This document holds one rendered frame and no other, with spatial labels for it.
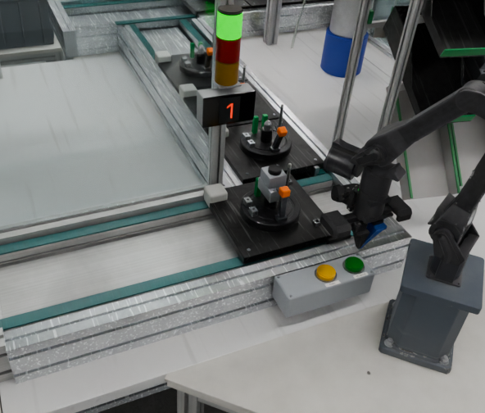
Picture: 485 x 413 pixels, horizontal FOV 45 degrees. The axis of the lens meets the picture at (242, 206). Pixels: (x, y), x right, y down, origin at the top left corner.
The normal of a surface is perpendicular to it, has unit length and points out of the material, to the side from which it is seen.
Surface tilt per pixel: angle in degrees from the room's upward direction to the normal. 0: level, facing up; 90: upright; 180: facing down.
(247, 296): 90
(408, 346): 90
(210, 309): 90
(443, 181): 45
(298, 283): 0
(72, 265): 0
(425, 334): 90
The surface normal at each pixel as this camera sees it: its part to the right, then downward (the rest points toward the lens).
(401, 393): 0.07, -0.77
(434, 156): 0.22, -0.11
